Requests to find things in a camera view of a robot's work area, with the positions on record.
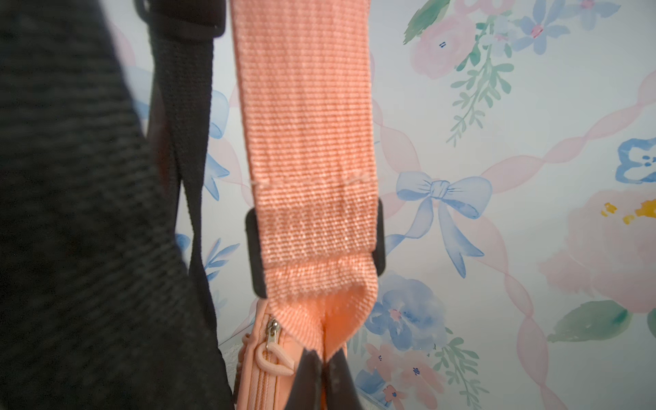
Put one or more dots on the black crossbody bag front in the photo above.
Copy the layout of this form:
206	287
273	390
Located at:
97	310

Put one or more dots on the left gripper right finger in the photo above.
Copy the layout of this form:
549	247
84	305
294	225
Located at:
339	387

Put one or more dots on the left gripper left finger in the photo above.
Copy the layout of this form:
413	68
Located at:
307	389

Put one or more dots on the pink bag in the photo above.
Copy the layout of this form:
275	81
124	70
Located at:
304	81

